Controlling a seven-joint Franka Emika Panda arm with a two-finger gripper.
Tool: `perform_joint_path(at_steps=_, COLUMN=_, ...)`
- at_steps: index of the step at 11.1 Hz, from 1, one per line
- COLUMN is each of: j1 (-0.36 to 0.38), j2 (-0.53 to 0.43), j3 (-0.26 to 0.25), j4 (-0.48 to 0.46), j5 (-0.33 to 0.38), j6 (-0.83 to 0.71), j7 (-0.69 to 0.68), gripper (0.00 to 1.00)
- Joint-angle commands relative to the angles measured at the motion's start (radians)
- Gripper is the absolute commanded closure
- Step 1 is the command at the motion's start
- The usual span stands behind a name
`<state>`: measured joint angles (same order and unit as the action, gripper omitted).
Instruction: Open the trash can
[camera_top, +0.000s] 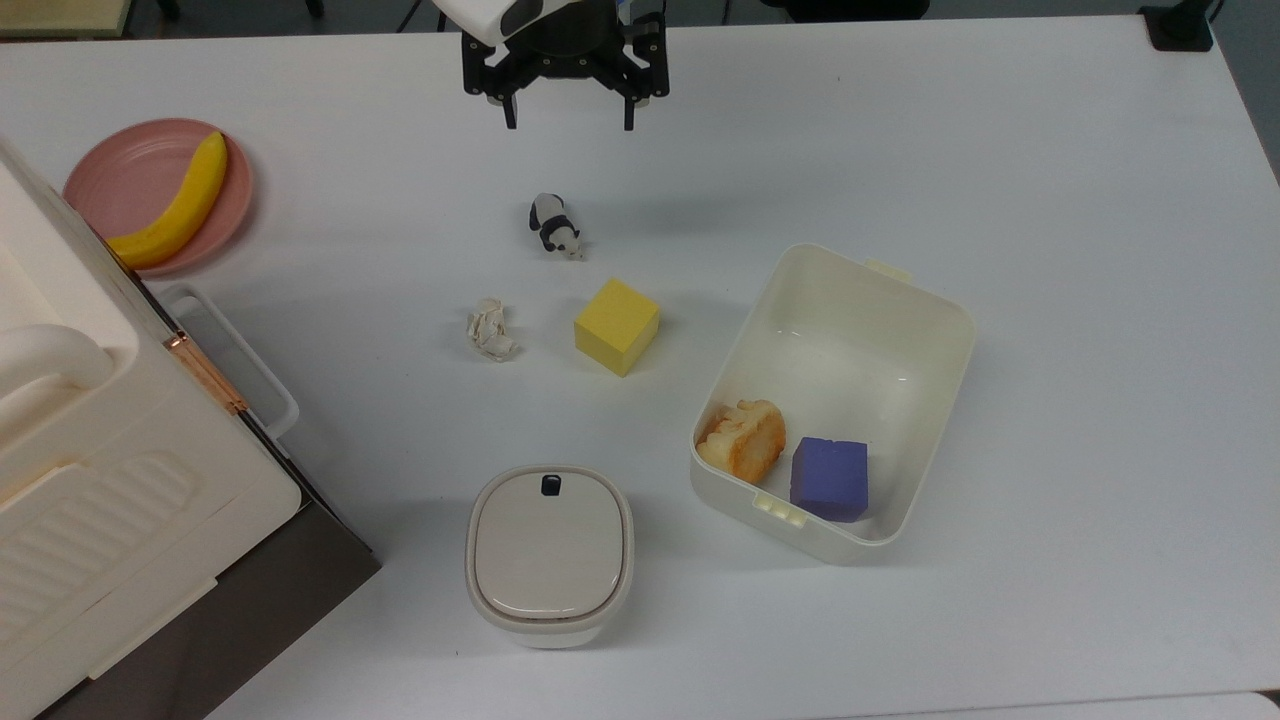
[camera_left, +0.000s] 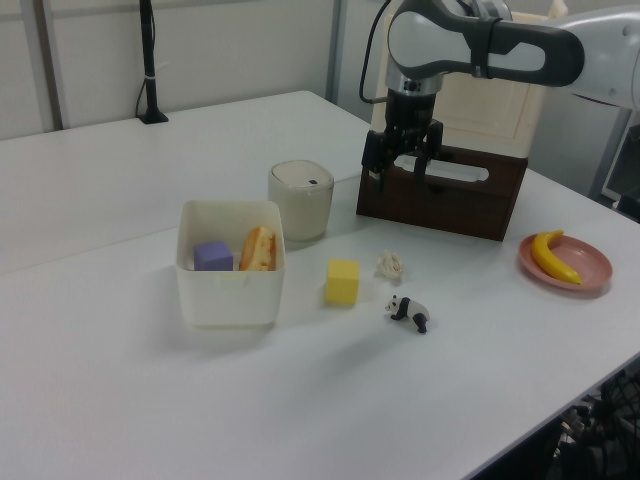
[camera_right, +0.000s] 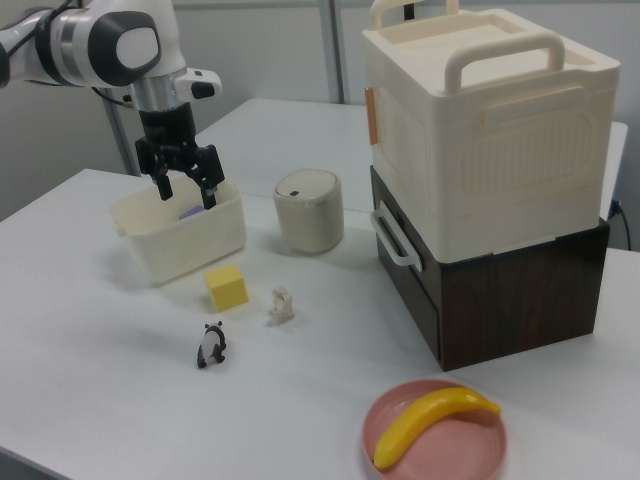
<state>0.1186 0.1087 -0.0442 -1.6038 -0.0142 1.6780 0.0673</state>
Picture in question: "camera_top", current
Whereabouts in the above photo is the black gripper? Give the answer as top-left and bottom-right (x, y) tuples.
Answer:
(461, 0), (670, 132)

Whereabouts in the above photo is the white trash can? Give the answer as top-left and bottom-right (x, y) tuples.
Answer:
(465, 465), (636, 649)

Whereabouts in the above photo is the panda toy figure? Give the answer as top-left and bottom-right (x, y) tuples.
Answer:
(529, 193), (584, 261)

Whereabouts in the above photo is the yellow cube block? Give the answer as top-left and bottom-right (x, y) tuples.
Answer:
(574, 278), (661, 378)

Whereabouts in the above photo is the crumpled white paper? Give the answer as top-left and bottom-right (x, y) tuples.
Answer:
(467, 297), (519, 364)

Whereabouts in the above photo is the bread piece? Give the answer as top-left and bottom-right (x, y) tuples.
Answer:
(696, 399), (787, 486)

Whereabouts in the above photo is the cream plastic bin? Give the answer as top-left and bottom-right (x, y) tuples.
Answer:
(690, 243), (977, 566)

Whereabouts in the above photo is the yellow banana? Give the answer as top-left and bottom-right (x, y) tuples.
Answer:
(106, 131), (229, 270)

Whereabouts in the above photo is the pink round plate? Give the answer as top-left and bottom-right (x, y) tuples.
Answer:
(63, 119), (255, 277)

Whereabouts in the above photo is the purple cube block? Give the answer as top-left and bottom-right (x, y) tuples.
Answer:
(789, 436), (870, 523)

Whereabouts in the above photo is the white toaster oven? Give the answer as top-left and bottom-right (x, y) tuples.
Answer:
(0, 135), (382, 720)

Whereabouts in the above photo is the black table clamp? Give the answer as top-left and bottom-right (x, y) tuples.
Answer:
(1138, 0), (1225, 53)

